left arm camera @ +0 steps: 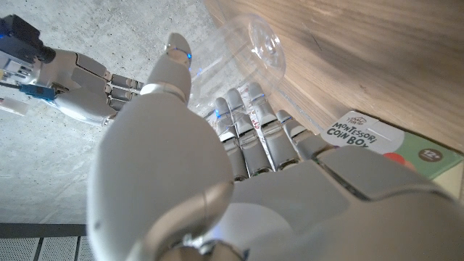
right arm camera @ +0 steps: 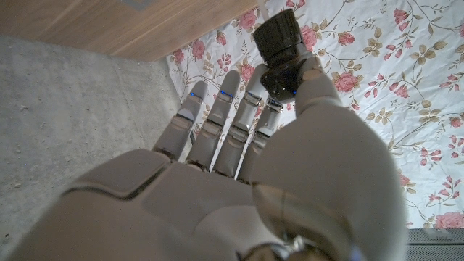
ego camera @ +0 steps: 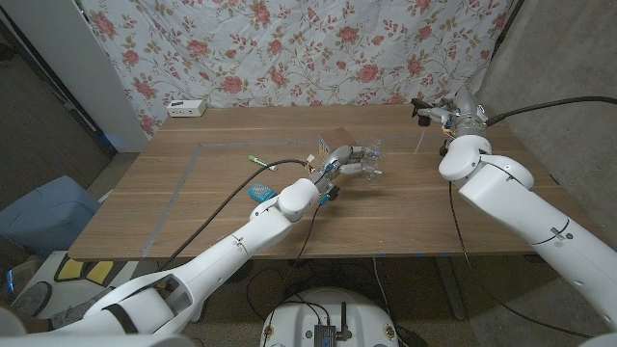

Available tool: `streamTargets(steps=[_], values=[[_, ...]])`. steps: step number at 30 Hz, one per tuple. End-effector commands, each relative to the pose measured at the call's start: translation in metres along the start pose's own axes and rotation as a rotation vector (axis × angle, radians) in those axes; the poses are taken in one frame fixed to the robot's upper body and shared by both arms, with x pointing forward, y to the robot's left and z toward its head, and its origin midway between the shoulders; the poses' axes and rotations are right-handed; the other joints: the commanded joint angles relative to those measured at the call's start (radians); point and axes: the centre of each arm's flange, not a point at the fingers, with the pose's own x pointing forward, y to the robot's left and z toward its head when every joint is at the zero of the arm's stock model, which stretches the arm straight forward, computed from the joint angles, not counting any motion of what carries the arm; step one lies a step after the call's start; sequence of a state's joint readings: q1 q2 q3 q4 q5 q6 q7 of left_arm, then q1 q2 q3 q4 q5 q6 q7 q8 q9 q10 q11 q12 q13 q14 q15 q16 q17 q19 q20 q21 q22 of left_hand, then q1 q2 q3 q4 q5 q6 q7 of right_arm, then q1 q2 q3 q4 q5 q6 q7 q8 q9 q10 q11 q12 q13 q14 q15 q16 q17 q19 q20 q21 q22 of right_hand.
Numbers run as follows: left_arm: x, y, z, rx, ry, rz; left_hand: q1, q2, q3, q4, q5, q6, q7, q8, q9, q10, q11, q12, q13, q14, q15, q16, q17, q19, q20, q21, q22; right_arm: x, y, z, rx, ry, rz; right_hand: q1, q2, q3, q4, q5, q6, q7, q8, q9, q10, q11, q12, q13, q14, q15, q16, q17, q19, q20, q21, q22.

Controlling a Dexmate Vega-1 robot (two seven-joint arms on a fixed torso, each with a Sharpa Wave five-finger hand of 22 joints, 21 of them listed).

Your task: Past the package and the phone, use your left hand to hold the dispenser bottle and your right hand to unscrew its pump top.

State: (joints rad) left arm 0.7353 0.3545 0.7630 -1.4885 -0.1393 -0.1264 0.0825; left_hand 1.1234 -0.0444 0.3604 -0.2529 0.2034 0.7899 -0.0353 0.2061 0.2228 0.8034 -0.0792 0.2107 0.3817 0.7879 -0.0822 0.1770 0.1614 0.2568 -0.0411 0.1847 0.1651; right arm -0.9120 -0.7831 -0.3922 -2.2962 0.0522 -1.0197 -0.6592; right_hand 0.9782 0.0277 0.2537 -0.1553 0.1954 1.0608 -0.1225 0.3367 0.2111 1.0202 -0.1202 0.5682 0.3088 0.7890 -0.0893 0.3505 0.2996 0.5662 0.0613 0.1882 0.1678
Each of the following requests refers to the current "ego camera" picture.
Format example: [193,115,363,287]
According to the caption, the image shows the white yellow floor device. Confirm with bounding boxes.
[9,250,141,314]

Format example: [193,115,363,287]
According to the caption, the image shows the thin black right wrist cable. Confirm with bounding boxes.
[447,181,594,339]

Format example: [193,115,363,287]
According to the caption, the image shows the colourful coin box package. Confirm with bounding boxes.
[317,126,358,160]

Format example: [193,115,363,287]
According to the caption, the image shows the black backdrop pole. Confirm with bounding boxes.
[491,0,526,47]

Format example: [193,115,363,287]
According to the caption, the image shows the clear plastic spray bottle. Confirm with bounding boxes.
[356,139,387,182]

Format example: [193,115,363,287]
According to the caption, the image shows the white power strip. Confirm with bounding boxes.
[167,99,207,119]

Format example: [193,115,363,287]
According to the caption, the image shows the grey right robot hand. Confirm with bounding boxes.
[416,86,489,141]

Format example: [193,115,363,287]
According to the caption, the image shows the thin black left wrist cable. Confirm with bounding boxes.
[262,204,323,347]

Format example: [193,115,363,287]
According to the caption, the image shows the white wall panel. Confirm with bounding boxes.
[0,0,149,153]

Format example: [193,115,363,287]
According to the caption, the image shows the black power adapter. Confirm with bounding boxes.
[394,326,428,347]

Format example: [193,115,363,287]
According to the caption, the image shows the grey table leg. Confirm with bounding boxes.
[433,255,468,321]

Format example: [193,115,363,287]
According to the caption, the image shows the grey floor cable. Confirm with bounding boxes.
[372,256,404,338]

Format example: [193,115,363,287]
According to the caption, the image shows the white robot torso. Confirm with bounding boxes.
[259,287,400,347]

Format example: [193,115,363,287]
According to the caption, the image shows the floral backdrop cloth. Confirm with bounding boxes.
[79,0,517,139]

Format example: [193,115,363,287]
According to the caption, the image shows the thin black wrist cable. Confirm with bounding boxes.
[262,204,323,347]
[447,181,594,339]

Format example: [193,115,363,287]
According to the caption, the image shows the black trigger pump top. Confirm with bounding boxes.
[410,97,435,156]

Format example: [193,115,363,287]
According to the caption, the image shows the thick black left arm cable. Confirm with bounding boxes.
[161,158,309,271]

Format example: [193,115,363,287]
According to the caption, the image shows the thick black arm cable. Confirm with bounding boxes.
[161,158,309,271]
[485,94,617,127]

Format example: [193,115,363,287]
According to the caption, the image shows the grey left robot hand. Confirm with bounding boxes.
[308,144,385,197]

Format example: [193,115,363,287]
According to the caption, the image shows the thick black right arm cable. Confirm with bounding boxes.
[485,94,617,127]

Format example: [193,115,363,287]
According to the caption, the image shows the green and white marker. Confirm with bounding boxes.
[248,154,279,173]

